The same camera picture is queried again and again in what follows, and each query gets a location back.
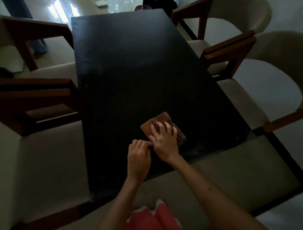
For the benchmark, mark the person's left hand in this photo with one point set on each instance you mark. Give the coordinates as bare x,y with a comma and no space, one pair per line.
138,163

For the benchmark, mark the person's right hand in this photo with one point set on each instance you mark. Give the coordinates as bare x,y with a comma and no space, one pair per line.
165,144

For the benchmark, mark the brown checkered cleaning cloth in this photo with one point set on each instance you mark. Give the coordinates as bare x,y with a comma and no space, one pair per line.
163,116

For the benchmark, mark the beige cushioned wooden chair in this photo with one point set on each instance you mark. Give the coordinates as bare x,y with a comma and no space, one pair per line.
47,165
241,106
47,71
243,11

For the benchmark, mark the person's left forearm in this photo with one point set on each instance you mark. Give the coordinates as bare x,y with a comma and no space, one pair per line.
118,206

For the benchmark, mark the person's right forearm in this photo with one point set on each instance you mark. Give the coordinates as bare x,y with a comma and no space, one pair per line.
213,196

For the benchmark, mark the person's red garment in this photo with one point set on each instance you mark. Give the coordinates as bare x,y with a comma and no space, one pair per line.
156,218

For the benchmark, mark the black dining table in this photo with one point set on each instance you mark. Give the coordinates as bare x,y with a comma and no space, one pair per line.
142,71

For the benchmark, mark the purple plastic basket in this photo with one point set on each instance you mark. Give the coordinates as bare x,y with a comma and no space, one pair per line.
142,8

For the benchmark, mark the black backpack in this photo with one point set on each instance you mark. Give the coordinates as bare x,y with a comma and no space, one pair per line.
161,6

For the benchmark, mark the white power strip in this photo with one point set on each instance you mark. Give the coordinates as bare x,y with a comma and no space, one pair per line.
101,3

